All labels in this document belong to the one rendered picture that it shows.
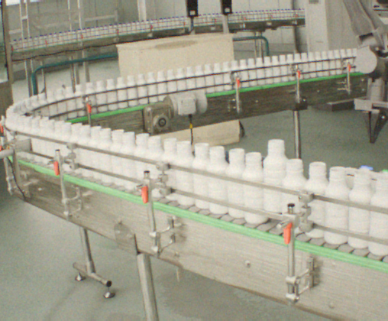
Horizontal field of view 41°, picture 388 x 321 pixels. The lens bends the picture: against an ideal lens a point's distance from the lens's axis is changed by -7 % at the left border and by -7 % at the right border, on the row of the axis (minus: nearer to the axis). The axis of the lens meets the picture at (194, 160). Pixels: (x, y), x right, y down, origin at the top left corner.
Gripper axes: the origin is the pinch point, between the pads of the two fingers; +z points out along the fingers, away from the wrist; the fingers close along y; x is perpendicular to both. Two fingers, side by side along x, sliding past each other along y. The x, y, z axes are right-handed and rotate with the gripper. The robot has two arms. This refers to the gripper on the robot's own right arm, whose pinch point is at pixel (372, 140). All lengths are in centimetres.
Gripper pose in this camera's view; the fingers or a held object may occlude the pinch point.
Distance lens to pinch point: 133.7
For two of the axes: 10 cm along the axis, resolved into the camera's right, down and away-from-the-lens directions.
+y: 7.1, 1.3, -6.9
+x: 6.9, 0.9, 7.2
